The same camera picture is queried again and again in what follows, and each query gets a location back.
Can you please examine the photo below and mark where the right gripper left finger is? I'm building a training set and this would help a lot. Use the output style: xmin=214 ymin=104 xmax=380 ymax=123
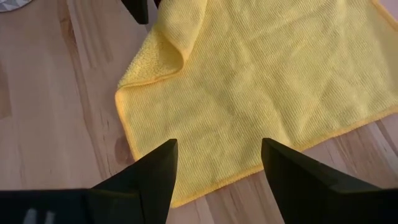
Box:
xmin=86 ymin=139 xmax=179 ymax=224

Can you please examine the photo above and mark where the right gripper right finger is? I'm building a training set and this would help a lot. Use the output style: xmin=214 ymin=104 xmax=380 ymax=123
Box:
xmin=261 ymin=138 xmax=383 ymax=224

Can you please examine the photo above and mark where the yellow microfiber towel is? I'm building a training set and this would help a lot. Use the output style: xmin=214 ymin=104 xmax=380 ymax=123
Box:
xmin=114 ymin=0 xmax=398 ymax=208

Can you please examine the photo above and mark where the potted green succulent plant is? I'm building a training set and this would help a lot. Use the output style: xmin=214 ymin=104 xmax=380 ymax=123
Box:
xmin=0 ymin=0 xmax=33 ymax=12

